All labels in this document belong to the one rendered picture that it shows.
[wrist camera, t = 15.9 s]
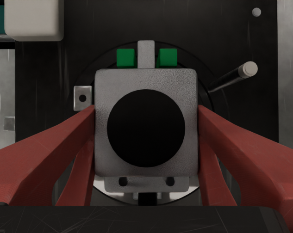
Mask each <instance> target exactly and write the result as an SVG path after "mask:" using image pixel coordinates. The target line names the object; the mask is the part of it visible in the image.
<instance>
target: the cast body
mask: <svg viewBox="0 0 293 233"><path fill-rule="evenodd" d="M198 171H199V134H198V80H197V73H196V71H195V70H193V69H191V68H155V41H153V40H145V41H138V43H137V68H102V69H100V70H97V71H96V74H95V82H94V172H95V174H96V175H97V176H100V177H105V181H104V188H105V190H106V192H109V193H143V192H186V191H188V189H189V177H192V176H195V175H197V174H198Z"/></svg>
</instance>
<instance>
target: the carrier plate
mask: <svg viewBox="0 0 293 233"><path fill-rule="evenodd" d="M143 40H153V41H160V42H165V43H170V44H173V45H176V46H179V47H181V48H183V49H185V50H187V51H188V52H190V53H192V54H193V55H195V56H196V57H198V58H199V59H200V60H201V61H203V62H204V63H205V64H206V65H207V66H208V67H209V68H210V70H211V71H212V72H213V74H214V75H215V76H216V78H217V79H218V78H220V77H222V76H223V75H225V74H227V73H229V72H230V71H232V70H234V69H236V68H237V67H239V66H241V65H243V64H245V63H246V62H249V61H252V62H254V63H255V64H256V65H257V68H258V70H257V73H256V74H255V75H253V76H251V77H248V78H246V79H244V80H241V81H239V82H237V83H234V84H232V85H229V86H227V87H224V88H223V91H224V93H225V96H226V99H227V103H228V106H229V112H230V122H231V123H233V124H235V125H237V126H239V127H241V128H243V129H246V130H248V131H251V132H253V133H255V134H258V135H260V136H263V137H265V138H267V139H270V140H272V141H275V142H277V143H279V106H278V22H277V0H64V37H63V39H62V40H61V41H16V40H15V143H16V142H18V141H21V140H23V139H26V138H28V137H30V136H33V135H35V134H37V133H40V132H42V131H45V130H47V129H49V128H52V127H54V126H56V125H58V124H60V123H62V122H63V121H64V111H65V106H66V102H67V98H68V96H69V92H70V90H71V88H72V86H73V84H74V82H75V81H76V79H77V77H78V76H79V75H80V73H81V72H82V71H83V69H84V68H85V67H86V66H87V65H88V64H89V63H90V62H91V61H92V60H93V59H95V58H96V57H97V56H99V55H100V54H102V53H104V52H105V51H107V50H109V49H111V48H113V47H115V46H118V45H121V44H124V43H128V42H134V41H143ZM73 164H74V163H73V161H71V163H70V164H69V166H68V167H67V168H66V169H65V171H64V172H63V173H62V175H61V176H60V177H59V179H58V180H57V181H56V182H55V184H54V186H53V191H52V205H53V206H55V205H56V203H57V201H58V199H59V197H60V195H61V193H62V191H63V189H64V188H65V186H66V183H67V181H68V179H69V176H70V174H71V170H72V167H73ZM219 166H220V169H221V172H222V174H223V177H224V180H225V182H226V184H227V186H228V188H229V190H230V192H231V194H232V196H233V198H234V200H235V202H236V204H237V206H240V204H241V191H240V187H239V184H238V183H237V181H236V180H235V179H234V177H233V176H232V175H231V174H230V172H229V171H228V170H227V168H226V167H225V166H224V164H223V163H222V162H221V163H220V164H219ZM90 206H130V205H128V204H124V203H120V202H117V201H115V200H113V199H111V198H108V197H106V196H105V195H103V194H101V193H100V192H99V191H97V190H96V189H95V188H94V187H93V190H92V196H91V202H90ZM164 206H203V204H202V199H201V193H200V188H199V189H198V190H196V191H195V192H194V193H192V194H190V195H189V196H187V197H185V198H183V199H181V200H179V201H176V202H174V203H170V204H166V205H164Z"/></svg>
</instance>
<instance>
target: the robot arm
mask: <svg viewBox="0 0 293 233"><path fill-rule="evenodd" d="M198 134H199V171H198V179H199V187H200V193H201V199H202V204H203V206H90V202H91V196H92V190H93V184H94V176H95V172H94V105H90V106H89V107H87V108H85V109H83V110H82V111H80V112H78V113H77V114H75V115H73V116H72V117H70V118H69V119H67V120H65V121H64V122H62V123H60V124H58V125H56V126H54V127H52V128H49V129H47V130H45V131H42V132H40V133H37V134H35V135H33V136H30V137H28V138H26V139H23V140H21V141H18V142H16V143H14V144H12V145H9V146H7V147H4V148H2V149H0V233H293V149H291V148H289V147H286V146H284V145H281V144H279V143H277V142H275V141H272V140H270V139H267V138H265V137H263V136H260V135H258V134H255V133H253V132H251V131H248V130H246V129H243V128H241V127H239V126H237V125H235V124H233V123H231V122H229V121H227V120H226V119H224V118H222V117H221V116H219V115H218V114H216V113H214V112H213V111H211V110H209V109H208V108H206V107H204V106H202V105H198ZM75 157H76V158H75ZM217 157H218V158H219V159H220V161H221V162H222V163H223V164H224V166H225V167H226V168H227V170H228V171H229V172H230V174H231V175H232V176H233V177H234V179H235V180H236V181H237V183H238V184H239V187H240V191H241V204H240V206H237V204H236V202H235V200H234V198H233V196H232V194H231V192H230V190H229V188H228V186H227V184H226V182H225V180H224V177H223V174H222V172H221V169H220V166H219V163H218V159H217ZM74 158H75V161H74V164H73V167H72V170H71V174H70V176H69V179H68V181H67V183H66V186H65V188H64V189H63V191H62V193H61V195H60V197H59V199H58V201H57V203H56V205H55V206H53V205H52V191H53V186H54V184H55V182H56V181H57V180H58V179H59V177H60V176H61V175H62V173H63V172H64V171H65V169H66V168H67V167H68V166H69V164H70V163H71V161H72V160H73V159H74Z"/></svg>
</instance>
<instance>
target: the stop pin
mask: <svg viewBox="0 0 293 233"><path fill-rule="evenodd" d="M4 131H15V116H5V117H4Z"/></svg>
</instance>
